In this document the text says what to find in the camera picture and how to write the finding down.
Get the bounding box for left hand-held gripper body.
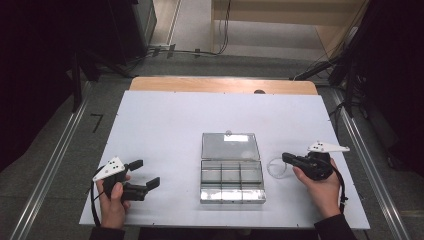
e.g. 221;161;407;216
92;156;150;202

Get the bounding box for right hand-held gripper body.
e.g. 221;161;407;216
293;140;351;182

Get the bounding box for clear beaded bracelet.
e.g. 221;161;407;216
266;156;289;180

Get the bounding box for clear plastic compartment box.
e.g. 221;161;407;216
199;130;267;205

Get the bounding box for person's left hand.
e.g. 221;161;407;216
95;174;132;230

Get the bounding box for person's right hand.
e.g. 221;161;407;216
292;157;342;220

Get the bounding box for white table board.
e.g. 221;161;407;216
78;90;371;231

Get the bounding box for black metal stand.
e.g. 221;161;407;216
289;31;371;118
65;46;135;114

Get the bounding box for wooden table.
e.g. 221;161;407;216
128;76;320;96

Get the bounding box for dark curtain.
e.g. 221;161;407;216
343;0;424;178
0;0;141;173

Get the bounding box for beige wooden shelf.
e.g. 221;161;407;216
210;0;369;62

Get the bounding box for grey cabinet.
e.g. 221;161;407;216
130;0;158;52

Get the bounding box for left hand-held gripper black cable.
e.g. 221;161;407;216
89;165;105;228

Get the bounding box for hand-held gripper black cable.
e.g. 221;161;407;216
330;163;350;215
89;165;105;228

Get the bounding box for right hand-held gripper black cable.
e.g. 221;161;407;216
330;163;350;215

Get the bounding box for metal floor rail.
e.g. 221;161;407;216
329;87;413;240
9;80;95;240

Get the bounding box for black floor cables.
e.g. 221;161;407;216
128;0;233;73

